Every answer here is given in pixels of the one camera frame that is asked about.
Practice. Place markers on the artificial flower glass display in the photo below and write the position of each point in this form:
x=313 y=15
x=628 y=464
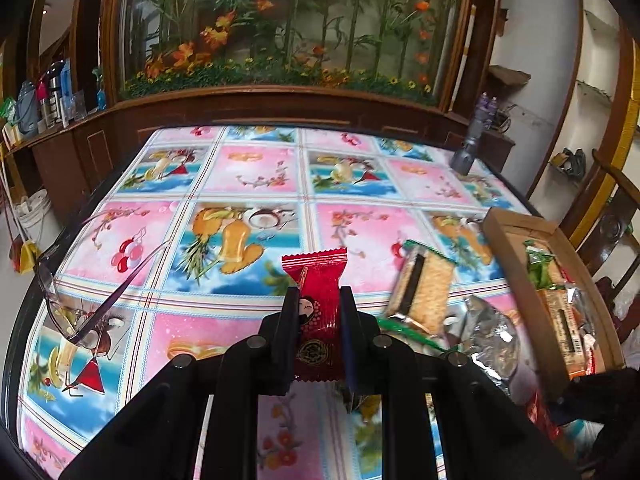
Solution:
x=280 y=25

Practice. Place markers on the cracker packet green ends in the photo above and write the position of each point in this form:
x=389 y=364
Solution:
x=430 y=290

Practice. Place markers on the dark red peanut packet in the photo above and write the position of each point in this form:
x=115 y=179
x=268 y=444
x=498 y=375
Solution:
x=542 y=417

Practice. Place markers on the row of bottles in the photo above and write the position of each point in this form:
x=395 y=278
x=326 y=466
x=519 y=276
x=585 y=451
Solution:
x=45 y=95

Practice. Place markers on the red snack packet round emblem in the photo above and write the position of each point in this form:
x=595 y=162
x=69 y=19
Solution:
x=320 y=285

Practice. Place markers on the silver flashlight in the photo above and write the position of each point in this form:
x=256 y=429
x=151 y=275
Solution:
x=467 y=152

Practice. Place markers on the red yellow dustpan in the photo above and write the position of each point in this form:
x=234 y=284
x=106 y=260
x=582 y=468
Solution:
x=25 y=257

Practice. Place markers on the white bucket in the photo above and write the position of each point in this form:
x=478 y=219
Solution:
x=32 y=215

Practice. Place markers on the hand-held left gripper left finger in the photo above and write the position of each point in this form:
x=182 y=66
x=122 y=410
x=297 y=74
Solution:
x=280 y=350

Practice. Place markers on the printed fruit tablecloth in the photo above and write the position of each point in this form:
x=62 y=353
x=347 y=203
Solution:
x=250 y=170

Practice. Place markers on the green pea packet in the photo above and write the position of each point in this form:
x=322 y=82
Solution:
x=542 y=267

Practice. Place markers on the wooden cabinet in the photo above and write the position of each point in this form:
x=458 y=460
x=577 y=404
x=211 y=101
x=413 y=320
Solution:
x=300 y=107

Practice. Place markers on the orange cracker packet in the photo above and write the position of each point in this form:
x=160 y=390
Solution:
x=562 y=325

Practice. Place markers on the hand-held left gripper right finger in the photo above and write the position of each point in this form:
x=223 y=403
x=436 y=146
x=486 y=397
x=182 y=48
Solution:
x=352 y=355

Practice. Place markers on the brown corner wall shelf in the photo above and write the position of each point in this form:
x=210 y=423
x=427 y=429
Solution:
x=510 y=75

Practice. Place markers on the purple frame eyeglasses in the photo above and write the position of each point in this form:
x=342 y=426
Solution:
x=65 y=320

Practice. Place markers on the cardboard box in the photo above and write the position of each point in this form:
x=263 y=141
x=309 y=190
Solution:
x=505 y=240

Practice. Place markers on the wooden chair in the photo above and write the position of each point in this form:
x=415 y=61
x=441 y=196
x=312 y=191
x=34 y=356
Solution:
x=607 y=230

